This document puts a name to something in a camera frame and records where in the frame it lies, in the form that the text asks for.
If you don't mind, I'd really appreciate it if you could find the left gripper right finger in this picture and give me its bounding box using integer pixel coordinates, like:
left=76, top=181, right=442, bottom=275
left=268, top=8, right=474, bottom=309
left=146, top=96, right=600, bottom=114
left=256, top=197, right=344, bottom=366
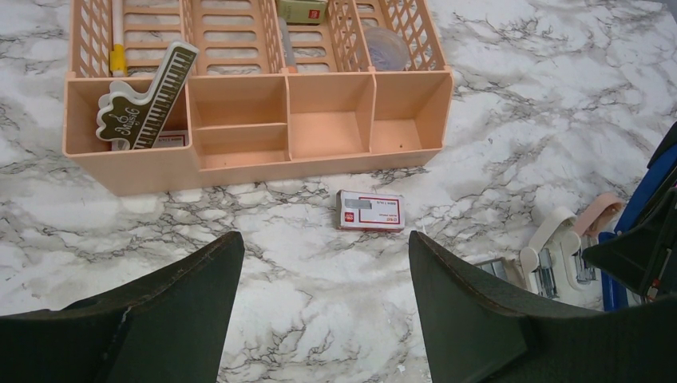
left=409, top=231, right=676, bottom=382

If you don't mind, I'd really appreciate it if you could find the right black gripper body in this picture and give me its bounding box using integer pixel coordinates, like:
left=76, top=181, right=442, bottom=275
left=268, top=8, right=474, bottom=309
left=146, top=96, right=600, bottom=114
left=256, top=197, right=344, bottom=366
left=582, top=125, right=676, bottom=299

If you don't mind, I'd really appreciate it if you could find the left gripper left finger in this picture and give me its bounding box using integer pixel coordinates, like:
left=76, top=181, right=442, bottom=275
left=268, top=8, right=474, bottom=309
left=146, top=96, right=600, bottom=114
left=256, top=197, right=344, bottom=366
left=1, top=231, right=245, bottom=382

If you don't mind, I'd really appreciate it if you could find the red white staple box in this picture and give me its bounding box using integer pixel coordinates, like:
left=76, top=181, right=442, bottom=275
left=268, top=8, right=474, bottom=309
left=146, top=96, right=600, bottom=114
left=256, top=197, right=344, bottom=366
left=335, top=190, right=406, bottom=232

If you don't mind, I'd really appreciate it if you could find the red white card in organizer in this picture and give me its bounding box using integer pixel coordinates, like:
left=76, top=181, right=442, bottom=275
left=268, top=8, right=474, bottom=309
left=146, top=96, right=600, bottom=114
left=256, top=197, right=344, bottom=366
left=152, top=130, right=189, bottom=148

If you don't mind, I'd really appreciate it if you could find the black white item in organizer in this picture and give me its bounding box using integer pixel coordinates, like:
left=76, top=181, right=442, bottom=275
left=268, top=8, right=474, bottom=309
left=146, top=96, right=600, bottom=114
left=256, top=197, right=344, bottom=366
left=96, top=41, right=200, bottom=150

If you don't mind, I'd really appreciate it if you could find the orange plastic desk organizer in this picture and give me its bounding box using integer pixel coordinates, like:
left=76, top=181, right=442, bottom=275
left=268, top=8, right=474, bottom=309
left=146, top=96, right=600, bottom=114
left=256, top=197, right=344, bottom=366
left=62, top=1, right=453, bottom=195

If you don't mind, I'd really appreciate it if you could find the white yellow pen in organizer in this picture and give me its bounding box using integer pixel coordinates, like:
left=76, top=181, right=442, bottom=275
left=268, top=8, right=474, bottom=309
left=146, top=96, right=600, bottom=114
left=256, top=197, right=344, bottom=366
left=109, top=0, right=127, bottom=77

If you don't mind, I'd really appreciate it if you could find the clear round lid in organizer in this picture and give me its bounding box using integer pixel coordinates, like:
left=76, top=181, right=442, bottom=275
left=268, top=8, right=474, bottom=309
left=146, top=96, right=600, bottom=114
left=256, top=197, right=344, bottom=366
left=364, top=27, right=410, bottom=71

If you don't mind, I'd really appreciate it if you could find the white green box in organizer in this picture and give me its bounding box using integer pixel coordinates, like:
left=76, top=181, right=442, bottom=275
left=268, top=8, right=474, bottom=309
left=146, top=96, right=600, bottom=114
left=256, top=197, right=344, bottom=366
left=276, top=0, right=328, bottom=25

